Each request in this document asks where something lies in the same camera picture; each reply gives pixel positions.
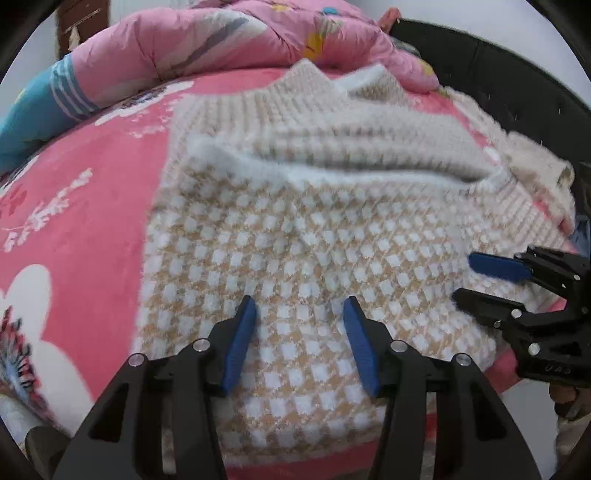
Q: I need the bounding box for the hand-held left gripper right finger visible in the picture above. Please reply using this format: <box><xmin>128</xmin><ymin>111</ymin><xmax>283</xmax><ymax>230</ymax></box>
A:
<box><xmin>342</xmin><ymin>295</ymin><xmax>543</xmax><ymax>480</ymax></box>

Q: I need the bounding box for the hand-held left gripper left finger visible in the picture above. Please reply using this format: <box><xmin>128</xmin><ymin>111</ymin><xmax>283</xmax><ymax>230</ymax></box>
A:
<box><xmin>53</xmin><ymin>295</ymin><xmax>258</xmax><ymax>480</ymax></box>

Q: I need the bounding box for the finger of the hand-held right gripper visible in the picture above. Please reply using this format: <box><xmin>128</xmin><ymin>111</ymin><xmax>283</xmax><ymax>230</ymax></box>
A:
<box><xmin>468</xmin><ymin>252</ymin><xmax>539</xmax><ymax>283</ymax></box>
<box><xmin>452</xmin><ymin>288</ymin><xmax>528</xmax><ymax>326</ymax></box>

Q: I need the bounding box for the beige checkered knit sweater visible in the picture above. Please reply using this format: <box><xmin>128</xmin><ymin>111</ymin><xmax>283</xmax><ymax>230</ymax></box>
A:
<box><xmin>131</xmin><ymin>59</ymin><xmax>575</xmax><ymax>468</ymax></box>

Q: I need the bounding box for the person's right hand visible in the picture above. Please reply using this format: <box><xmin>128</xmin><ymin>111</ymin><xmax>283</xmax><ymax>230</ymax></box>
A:
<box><xmin>549</xmin><ymin>383</ymin><xmax>583</xmax><ymax>421</ymax></box>

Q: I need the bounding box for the white fluffy blanket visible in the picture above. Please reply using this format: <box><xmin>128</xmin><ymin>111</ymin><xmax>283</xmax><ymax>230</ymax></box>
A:
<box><xmin>442</xmin><ymin>87</ymin><xmax>576</xmax><ymax>234</ymax></box>

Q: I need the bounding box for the dark bed headboard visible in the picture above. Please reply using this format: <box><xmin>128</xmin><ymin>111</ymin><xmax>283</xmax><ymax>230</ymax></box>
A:
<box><xmin>390</xmin><ymin>18</ymin><xmax>591</xmax><ymax>252</ymax></box>

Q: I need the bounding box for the pink floral bed sheet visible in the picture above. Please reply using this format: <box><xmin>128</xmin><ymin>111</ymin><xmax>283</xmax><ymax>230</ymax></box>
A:
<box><xmin>0</xmin><ymin>65</ymin><xmax>571</xmax><ymax>480</ymax></box>

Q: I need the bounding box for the pink printed quilt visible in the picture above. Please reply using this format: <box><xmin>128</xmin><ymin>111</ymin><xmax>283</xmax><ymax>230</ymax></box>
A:
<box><xmin>60</xmin><ymin>0</ymin><xmax>440</xmax><ymax>93</ymax></box>

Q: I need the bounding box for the teal striped cloth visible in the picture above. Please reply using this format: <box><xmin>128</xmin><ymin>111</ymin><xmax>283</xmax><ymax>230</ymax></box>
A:
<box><xmin>0</xmin><ymin>59</ymin><xmax>101</xmax><ymax>175</ymax></box>

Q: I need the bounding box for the brown wooden door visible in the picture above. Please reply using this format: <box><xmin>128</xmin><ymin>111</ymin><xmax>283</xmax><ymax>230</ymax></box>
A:
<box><xmin>55</xmin><ymin>0</ymin><xmax>110</xmax><ymax>62</ymax></box>

